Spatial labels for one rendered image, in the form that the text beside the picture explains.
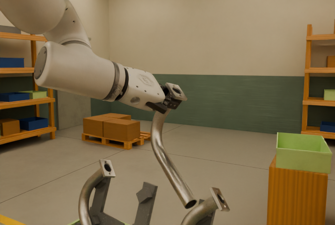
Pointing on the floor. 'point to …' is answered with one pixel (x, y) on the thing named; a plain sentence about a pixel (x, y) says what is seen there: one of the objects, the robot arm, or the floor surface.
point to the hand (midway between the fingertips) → (169, 98)
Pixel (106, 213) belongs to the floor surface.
